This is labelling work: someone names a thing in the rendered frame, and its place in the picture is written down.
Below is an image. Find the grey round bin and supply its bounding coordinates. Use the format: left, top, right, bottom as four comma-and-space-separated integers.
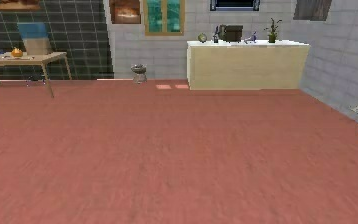
130, 63, 148, 85

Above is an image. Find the beige counter cabinet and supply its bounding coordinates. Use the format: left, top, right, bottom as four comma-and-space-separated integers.
186, 39, 311, 91

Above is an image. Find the dark brown box appliance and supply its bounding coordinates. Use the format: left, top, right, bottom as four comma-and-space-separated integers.
224, 25, 244, 43

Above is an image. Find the wooden framed window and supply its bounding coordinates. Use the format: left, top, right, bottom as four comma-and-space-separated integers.
143, 0, 186, 37

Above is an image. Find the blue spray bottle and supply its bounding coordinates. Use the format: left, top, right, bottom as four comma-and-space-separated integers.
243, 31, 258, 45

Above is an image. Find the orange brown framed picture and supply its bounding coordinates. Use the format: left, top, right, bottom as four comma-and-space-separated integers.
109, 0, 142, 25

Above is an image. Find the blue framed dark window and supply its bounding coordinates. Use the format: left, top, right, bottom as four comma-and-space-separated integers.
209, 0, 261, 12

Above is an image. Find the green potted house plant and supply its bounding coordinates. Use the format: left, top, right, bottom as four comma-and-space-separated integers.
263, 17, 283, 44

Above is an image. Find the light wooden table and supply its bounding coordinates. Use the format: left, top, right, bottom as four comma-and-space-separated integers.
0, 51, 73, 99

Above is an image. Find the blue and beige chair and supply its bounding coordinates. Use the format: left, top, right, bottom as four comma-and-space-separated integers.
17, 22, 53, 56

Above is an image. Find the grey brown wall picture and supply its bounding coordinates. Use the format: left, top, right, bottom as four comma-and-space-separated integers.
293, 0, 333, 22

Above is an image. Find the brown framed wall picture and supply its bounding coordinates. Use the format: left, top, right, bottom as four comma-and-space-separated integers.
0, 0, 41, 11

